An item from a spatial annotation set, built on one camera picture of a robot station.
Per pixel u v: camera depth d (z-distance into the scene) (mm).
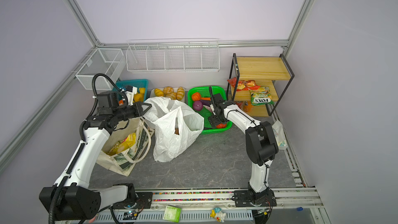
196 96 1078
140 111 646
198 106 1046
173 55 993
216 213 680
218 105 705
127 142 786
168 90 1157
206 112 1060
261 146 496
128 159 693
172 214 685
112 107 576
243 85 868
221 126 941
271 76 826
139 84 1157
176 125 685
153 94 1176
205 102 1070
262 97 904
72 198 373
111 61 999
